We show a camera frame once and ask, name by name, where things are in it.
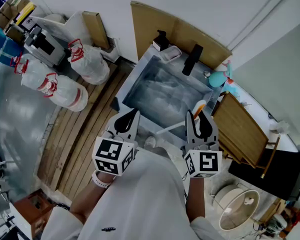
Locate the person's right forearm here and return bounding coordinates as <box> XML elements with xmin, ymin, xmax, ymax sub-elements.
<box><xmin>185</xmin><ymin>175</ymin><xmax>207</xmax><ymax>223</ymax></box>

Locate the black cabinet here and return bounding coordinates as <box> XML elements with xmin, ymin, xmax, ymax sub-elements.
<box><xmin>227</xmin><ymin>147</ymin><xmax>300</xmax><ymax>203</ymax></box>

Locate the white soap dish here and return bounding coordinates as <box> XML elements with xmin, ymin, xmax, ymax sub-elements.
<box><xmin>162</xmin><ymin>45</ymin><xmax>183</xmax><ymax>64</ymax></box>

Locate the person's right white shoe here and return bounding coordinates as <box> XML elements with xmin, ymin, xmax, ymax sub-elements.
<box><xmin>143</xmin><ymin>135</ymin><xmax>158</xmax><ymax>149</ymax></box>

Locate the white black helmet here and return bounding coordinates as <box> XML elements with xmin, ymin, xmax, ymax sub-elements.
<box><xmin>271</xmin><ymin>213</ymin><xmax>289</xmax><ymax>230</ymax></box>

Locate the grey black water dispenser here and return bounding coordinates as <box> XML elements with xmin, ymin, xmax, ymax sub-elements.
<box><xmin>23</xmin><ymin>25</ymin><xmax>66</xmax><ymax>68</ymax></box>

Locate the teal spray bottle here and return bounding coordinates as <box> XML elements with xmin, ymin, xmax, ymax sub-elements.
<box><xmin>207</xmin><ymin>59</ymin><xmax>235</xmax><ymax>89</ymax></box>

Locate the person's left forearm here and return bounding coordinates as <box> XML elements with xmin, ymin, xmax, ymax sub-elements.
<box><xmin>69</xmin><ymin>169</ymin><xmax>116</xmax><ymax>223</ymax></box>

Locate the person's white shirt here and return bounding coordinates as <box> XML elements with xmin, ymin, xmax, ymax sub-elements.
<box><xmin>40</xmin><ymin>145</ymin><xmax>226</xmax><ymax>240</ymax></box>

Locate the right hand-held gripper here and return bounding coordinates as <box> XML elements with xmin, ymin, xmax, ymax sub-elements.
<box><xmin>181</xmin><ymin>109</ymin><xmax>223</xmax><ymax>179</ymax></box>

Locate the yellow box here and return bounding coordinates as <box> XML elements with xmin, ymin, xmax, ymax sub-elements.
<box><xmin>14</xmin><ymin>1</ymin><xmax>37</xmax><ymax>27</ymax></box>

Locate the white panel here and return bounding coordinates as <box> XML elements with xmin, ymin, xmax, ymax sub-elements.
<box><xmin>29</xmin><ymin>10</ymin><xmax>91</xmax><ymax>50</ymax></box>

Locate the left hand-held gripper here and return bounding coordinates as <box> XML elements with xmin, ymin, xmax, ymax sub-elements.
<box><xmin>91</xmin><ymin>108</ymin><xmax>141</xmax><ymax>177</ymax></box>

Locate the black corner protector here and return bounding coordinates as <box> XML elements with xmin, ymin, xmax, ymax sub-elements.
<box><xmin>109</xmin><ymin>96</ymin><xmax>121</xmax><ymax>113</ymax></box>

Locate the stack of cardboard boxes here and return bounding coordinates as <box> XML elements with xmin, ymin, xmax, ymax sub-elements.
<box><xmin>0</xmin><ymin>0</ymin><xmax>38</xmax><ymax>35</ymax></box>

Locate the black faucet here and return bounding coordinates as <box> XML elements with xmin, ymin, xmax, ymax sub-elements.
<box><xmin>181</xmin><ymin>43</ymin><xmax>204</xmax><ymax>77</ymax></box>

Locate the wooden slat platform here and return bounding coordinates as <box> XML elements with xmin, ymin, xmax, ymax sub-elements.
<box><xmin>36</xmin><ymin>62</ymin><xmax>131</xmax><ymax>202</ymax></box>

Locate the white wristwatch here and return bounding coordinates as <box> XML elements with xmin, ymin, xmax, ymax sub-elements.
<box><xmin>91</xmin><ymin>169</ymin><xmax>116</xmax><ymax>190</ymax></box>

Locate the large cardboard sheet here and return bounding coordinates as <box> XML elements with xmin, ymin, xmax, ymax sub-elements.
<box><xmin>130</xmin><ymin>0</ymin><xmax>233</xmax><ymax>71</ymax></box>

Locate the blue taped bundle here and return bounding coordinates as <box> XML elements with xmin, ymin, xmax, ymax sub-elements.
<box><xmin>0</xmin><ymin>24</ymin><xmax>24</xmax><ymax>60</ymax></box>

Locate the long cardboard box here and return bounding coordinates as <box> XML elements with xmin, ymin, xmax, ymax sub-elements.
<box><xmin>81</xmin><ymin>10</ymin><xmax>111</xmax><ymax>51</ymax></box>

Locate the clear water jug red handle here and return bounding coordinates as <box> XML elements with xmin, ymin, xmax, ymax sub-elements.
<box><xmin>36</xmin><ymin>72</ymin><xmax>89</xmax><ymax>113</ymax></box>
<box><xmin>9</xmin><ymin>52</ymin><xmax>54</xmax><ymax>90</ymax></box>
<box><xmin>67</xmin><ymin>38</ymin><xmax>111</xmax><ymax>85</ymax></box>

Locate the brown wooden stool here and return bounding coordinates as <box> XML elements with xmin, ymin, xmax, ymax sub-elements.
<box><xmin>13</xmin><ymin>188</ymin><xmax>58</xmax><ymax>238</ymax></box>

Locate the wooden shelf rack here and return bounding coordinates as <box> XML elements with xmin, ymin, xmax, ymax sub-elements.
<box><xmin>210</xmin><ymin>92</ymin><xmax>283</xmax><ymax>179</ymax></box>

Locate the black soap pump bottle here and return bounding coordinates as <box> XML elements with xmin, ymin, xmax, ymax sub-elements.
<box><xmin>152</xmin><ymin>29</ymin><xmax>171</xmax><ymax>53</ymax></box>

